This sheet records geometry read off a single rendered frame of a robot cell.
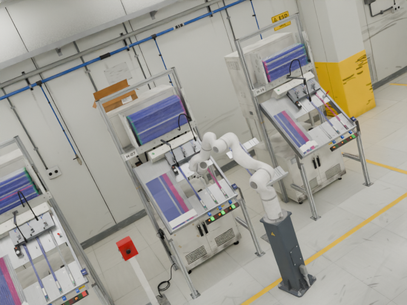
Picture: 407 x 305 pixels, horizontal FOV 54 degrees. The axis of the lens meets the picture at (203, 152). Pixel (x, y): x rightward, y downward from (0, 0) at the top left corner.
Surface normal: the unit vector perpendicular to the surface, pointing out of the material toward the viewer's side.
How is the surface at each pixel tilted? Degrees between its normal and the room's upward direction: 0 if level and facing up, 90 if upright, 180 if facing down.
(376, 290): 0
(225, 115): 90
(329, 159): 90
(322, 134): 44
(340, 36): 90
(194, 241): 90
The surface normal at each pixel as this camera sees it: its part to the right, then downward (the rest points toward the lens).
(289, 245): 0.63, 0.09
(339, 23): 0.41, 0.22
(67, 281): 0.07, -0.44
